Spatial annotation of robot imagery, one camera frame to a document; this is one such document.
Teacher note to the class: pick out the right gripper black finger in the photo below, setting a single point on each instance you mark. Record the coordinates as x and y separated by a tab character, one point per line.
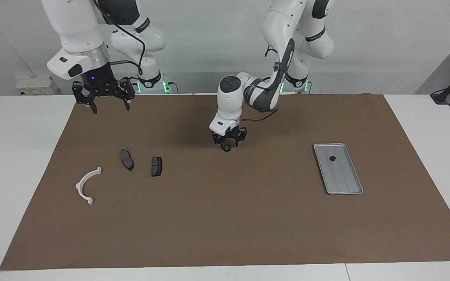
93	107
128	103

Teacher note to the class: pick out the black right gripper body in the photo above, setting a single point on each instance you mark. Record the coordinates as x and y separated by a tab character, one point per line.
102	86

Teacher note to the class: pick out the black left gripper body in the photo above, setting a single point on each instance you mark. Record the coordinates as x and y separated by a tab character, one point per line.
229	134

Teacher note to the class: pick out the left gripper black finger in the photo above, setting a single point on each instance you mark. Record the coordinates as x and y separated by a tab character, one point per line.
240	142
224	146

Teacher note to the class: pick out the large black bearing gear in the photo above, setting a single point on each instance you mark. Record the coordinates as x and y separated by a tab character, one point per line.
227	148

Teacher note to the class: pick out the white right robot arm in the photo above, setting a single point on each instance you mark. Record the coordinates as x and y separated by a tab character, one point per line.
76	35

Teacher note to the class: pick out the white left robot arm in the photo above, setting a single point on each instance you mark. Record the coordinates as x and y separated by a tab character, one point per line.
283	27

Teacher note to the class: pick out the silver metal tray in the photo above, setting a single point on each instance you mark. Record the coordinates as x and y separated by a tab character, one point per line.
344	175

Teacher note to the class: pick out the elongated dark grey brake pad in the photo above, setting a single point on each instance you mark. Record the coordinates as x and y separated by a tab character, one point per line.
127	159

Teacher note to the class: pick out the rectangular dark grey brake pad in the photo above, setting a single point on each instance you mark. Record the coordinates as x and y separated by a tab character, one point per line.
157	166

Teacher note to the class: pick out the brown table mat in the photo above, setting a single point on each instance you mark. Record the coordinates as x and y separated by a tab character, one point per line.
229	218

